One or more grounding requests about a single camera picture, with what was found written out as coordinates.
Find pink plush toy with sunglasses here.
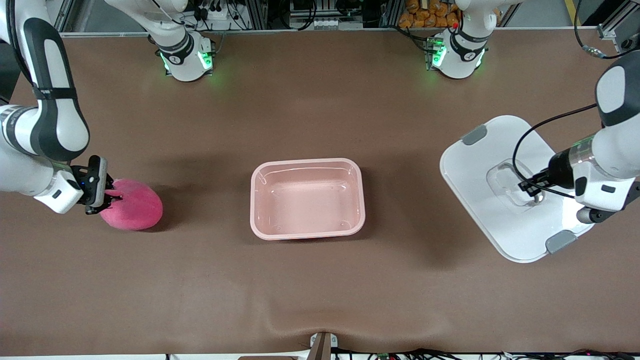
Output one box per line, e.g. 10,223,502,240
99,178,164,231

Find white lid with grey handle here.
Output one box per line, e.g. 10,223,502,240
439,115,597,264

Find pink plastic storage box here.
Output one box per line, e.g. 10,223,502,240
249,158,366,241

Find brown table mat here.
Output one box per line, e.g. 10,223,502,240
0,27,640,357

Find white power strip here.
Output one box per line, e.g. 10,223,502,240
197,5,242,31

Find orange snack packets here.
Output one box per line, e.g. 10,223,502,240
398,0,461,29

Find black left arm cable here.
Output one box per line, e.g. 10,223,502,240
512,0,640,200

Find aluminium corner post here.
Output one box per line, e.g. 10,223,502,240
597,0,640,40

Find aluminium frame struts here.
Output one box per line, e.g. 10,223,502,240
47,0,76,33

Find aluminium frame post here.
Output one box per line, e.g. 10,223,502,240
244,0,268,30
381,0,403,28

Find aluminium table edge rail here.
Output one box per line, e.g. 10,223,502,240
50,27,601,37

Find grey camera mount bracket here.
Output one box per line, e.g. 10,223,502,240
309,331,339,360

